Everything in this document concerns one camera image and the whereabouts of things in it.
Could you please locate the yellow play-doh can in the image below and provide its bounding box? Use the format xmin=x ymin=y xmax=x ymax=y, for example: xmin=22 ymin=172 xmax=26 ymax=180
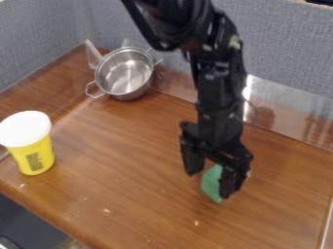
xmin=0 ymin=111 xmax=57 ymax=176

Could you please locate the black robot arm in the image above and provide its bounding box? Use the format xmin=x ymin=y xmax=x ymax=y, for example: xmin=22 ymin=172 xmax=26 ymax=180
xmin=121 ymin=0 xmax=254 ymax=198

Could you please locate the green block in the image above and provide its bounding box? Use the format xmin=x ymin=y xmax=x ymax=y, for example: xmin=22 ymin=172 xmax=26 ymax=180
xmin=201 ymin=164 xmax=224 ymax=203

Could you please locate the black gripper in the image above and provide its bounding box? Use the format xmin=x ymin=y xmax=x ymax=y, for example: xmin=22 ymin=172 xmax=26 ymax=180
xmin=180 ymin=122 xmax=254 ymax=198

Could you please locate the silver metal pot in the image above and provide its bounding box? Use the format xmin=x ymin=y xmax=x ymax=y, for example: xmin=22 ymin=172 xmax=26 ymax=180
xmin=85 ymin=47 xmax=162 ymax=101

